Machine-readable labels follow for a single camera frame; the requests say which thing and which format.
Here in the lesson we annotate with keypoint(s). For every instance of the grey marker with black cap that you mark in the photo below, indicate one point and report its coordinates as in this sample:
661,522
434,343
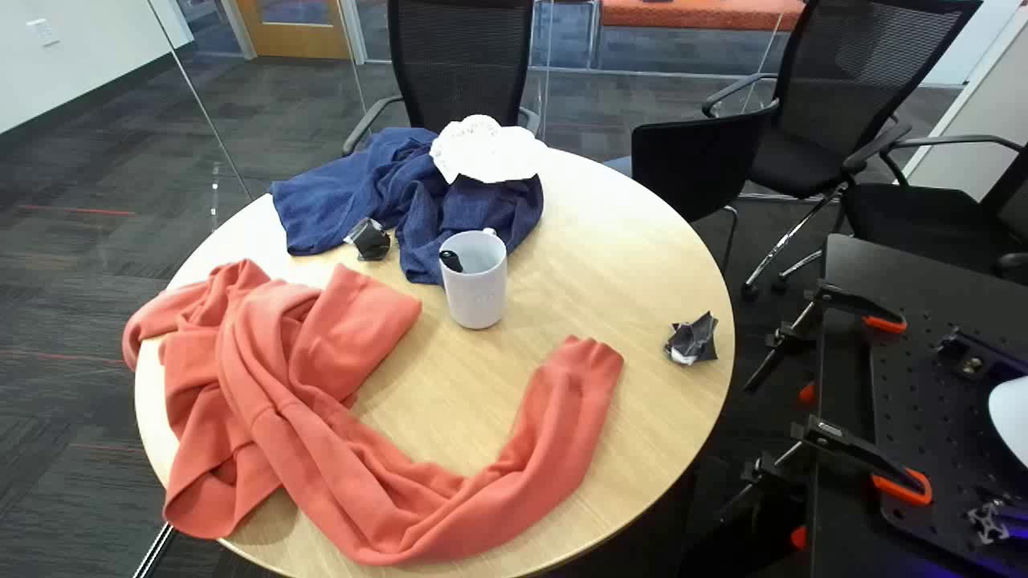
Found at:
452,262

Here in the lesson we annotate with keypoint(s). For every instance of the white ceramic mug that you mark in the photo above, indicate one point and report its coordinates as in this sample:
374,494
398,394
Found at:
476,298

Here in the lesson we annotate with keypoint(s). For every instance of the white paper doily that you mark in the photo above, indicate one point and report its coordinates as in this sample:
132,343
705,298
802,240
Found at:
486,149

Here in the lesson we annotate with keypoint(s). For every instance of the small black clip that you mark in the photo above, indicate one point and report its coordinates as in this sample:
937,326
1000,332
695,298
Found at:
370,240

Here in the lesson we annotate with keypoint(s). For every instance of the black metal binder clip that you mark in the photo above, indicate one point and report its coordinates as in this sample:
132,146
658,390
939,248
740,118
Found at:
695,343

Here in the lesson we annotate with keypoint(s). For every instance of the dark blue cloth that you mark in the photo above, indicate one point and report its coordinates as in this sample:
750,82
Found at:
355,198

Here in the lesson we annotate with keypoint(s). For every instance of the black mesh office chair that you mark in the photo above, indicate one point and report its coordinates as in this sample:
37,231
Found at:
933,219
695,163
856,74
461,53

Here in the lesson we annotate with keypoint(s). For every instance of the orange knit sweater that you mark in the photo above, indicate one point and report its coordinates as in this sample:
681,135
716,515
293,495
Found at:
322,430

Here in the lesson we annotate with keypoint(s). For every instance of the orange upholstered bench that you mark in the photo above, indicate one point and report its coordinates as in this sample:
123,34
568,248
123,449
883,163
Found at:
695,15

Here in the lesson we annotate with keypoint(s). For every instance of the wooden door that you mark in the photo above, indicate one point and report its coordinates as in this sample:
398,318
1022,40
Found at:
293,34

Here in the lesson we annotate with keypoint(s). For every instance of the black clamp with orange grips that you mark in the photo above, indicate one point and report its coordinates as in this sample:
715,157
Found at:
883,322
899,490

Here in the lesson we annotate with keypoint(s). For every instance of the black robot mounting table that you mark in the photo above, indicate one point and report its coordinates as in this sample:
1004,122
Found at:
933,309

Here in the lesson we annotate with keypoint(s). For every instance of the white wall switch plate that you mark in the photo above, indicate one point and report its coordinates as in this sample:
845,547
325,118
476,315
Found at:
41,34

